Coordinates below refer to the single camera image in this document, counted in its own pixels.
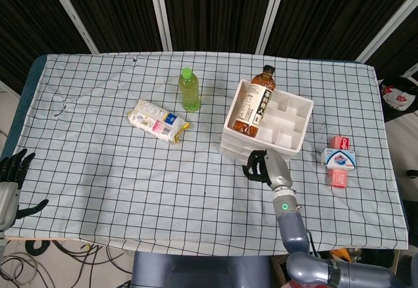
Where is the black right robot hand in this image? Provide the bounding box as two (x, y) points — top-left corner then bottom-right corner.
(242, 149), (294, 191)

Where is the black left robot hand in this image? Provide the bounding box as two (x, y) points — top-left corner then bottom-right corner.
(0, 148), (50, 233)

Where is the clear plastic drawer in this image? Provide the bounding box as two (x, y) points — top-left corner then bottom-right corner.
(222, 135), (262, 146)
(221, 140), (252, 152)
(219, 146), (251, 159)

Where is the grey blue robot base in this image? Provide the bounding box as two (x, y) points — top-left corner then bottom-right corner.
(130, 251), (288, 288)

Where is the pink small block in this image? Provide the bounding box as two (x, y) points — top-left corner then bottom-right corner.
(326, 168), (349, 189)

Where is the white blue soap box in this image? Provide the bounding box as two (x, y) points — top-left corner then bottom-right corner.
(321, 147), (357, 171)

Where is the red small carton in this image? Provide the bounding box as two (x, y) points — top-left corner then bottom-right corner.
(330, 135), (351, 150)

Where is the brown tea bottle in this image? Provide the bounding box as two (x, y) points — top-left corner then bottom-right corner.
(232, 65), (278, 138)

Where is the green plastic bottle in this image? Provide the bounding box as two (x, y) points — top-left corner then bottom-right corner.
(178, 67), (201, 112)

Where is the blue table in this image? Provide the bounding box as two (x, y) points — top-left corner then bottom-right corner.
(0, 54), (48, 171)

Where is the white black grid tablecloth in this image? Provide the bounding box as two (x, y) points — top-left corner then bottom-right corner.
(6, 52), (411, 257)

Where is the white snack packet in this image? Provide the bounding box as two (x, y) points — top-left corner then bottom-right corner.
(127, 99), (191, 144)

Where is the dark equipment beside table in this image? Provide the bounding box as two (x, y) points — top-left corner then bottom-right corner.
(400, 168), (418, 229)

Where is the black bag with red print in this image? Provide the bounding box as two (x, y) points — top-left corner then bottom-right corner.
(378, 75), (418, 124)

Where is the black floor cable bundle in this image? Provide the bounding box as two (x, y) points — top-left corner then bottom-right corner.
(0, 238), (135, 288)

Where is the white compartment tray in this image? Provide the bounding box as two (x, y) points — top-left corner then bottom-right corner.
(219, 78), (315, 159)

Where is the white partition post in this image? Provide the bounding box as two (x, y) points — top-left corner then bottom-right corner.
(355, 0), (418, 63)
(146, 0), (173, 52)
(42, 0), (99, 54)
(255, 0), (289, 54)

